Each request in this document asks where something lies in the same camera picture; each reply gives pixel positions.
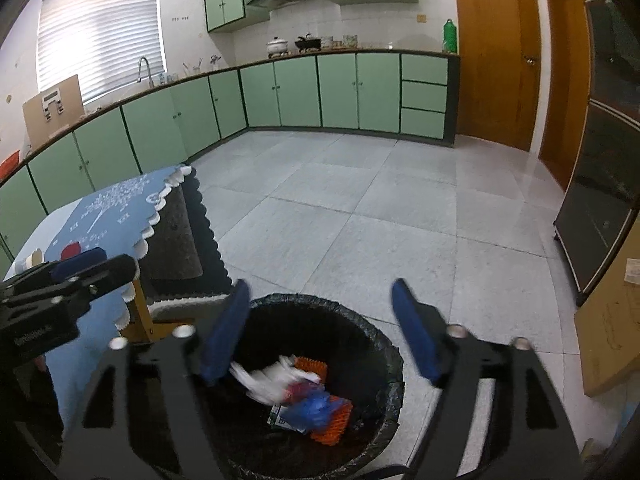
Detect blue plastic trash piece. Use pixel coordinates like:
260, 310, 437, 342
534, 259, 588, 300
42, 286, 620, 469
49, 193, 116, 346
289, 392, 347, 432

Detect orange foam net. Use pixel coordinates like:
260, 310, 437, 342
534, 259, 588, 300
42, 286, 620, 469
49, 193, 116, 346
294, 356, 354, 447

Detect white window blind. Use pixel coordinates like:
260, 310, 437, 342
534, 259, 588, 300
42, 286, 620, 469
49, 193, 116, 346
36, 0, 166, 106

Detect row of glass jars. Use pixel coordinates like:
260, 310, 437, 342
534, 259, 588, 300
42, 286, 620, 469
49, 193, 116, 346
320, 34, 359, 50

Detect red paper cup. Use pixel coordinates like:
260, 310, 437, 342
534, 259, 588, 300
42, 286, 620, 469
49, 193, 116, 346
286, 382, 324, 406

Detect white digital device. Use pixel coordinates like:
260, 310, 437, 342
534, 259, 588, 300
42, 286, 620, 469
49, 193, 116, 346
41, 89, 66, 120

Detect large cardboard box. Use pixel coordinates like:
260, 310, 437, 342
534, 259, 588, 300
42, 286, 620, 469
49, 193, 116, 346
573, 239, 640, 402

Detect brown cardboard board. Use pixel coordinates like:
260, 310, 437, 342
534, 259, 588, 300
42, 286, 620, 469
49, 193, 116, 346
22, 74, 85, 147

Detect dark glass cabinet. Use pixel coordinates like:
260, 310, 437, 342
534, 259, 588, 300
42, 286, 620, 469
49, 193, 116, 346
552, 0, 640, 309

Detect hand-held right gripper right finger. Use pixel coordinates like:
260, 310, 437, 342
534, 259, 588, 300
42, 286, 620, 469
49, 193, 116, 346
390, 278, 586, 480

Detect white green milk carton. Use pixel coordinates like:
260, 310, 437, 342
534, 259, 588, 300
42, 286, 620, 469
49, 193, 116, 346
268, 401, 312, 434

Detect wooden door with handle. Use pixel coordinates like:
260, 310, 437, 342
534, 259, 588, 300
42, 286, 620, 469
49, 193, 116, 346
451, 0, 543, 154

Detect dark scalloped table cover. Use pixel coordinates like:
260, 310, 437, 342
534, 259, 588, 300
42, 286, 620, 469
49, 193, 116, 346
134, 166, 234, 307

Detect plain wooden door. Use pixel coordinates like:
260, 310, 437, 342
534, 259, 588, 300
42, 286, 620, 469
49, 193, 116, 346
537, 0, 594, 192

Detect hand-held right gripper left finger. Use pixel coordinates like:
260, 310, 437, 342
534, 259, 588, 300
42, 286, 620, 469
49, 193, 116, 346
60, 279, 251, 480

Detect trash bin with black bag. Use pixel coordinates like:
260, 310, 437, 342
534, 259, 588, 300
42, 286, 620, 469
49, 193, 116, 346
199, 293, 405, 467

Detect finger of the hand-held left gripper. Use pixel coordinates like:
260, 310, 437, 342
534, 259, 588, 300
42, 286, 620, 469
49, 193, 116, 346
12, 247, 107, 291
30, 254, 139, 318

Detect red plastic basin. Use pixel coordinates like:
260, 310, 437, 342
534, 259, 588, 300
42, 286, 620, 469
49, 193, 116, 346
0, 149, 22, 181

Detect wooden table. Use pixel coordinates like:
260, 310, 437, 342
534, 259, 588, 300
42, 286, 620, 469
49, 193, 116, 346
119, 284, 232, 345

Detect utensil holder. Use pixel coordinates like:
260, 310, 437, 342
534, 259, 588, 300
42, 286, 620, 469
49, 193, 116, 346
182, 54, 224, 79

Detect green base cabinets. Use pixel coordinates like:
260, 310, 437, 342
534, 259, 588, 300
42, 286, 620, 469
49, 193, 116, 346
0, 49, 461, 281

